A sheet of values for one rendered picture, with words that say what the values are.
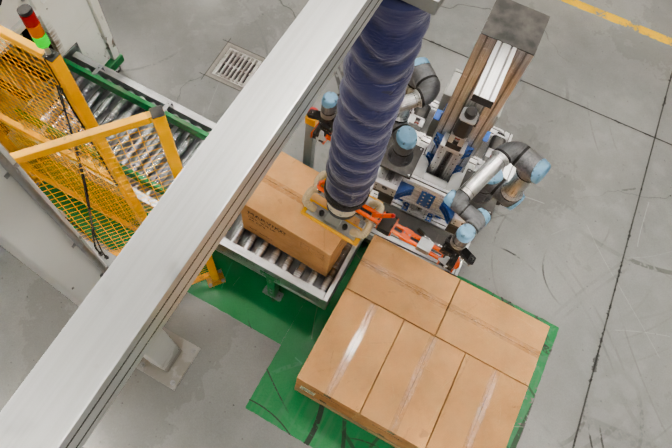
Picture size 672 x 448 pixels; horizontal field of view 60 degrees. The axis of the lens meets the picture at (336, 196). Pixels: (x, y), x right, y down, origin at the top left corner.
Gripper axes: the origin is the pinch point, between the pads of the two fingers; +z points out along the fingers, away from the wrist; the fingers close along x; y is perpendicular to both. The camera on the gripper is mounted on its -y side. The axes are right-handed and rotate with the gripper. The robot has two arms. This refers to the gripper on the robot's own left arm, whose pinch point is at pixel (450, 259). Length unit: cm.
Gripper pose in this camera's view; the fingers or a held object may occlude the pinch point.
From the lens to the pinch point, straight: 292.4
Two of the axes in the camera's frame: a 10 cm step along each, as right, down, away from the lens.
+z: -0.9, 4.2, 9.0
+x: -5.3, 7.5, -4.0
